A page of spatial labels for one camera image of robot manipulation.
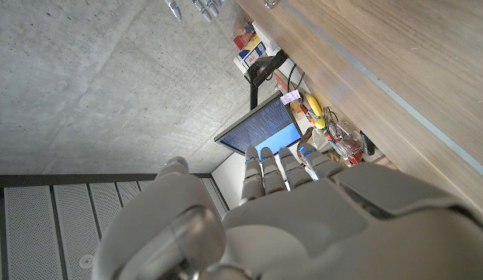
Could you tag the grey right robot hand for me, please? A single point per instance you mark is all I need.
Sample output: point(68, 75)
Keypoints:
point(205, 8)

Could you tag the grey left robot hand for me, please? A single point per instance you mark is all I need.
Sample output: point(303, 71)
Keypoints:
point(303, 233)

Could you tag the white flat box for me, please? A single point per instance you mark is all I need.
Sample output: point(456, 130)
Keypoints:
point(266, 39)

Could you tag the clear plastic jar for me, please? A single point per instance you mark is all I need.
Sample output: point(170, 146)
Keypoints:
point(344, 142)

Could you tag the yellow ball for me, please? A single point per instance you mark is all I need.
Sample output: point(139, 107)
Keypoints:
point(320, 123)

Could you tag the computer monitor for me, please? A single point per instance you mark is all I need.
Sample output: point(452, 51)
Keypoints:
point(260, 124)

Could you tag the pink paper tag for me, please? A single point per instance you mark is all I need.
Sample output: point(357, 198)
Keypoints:
point(289, 97)

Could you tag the yellow banana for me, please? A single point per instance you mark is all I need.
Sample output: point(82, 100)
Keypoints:
point(313, 105)

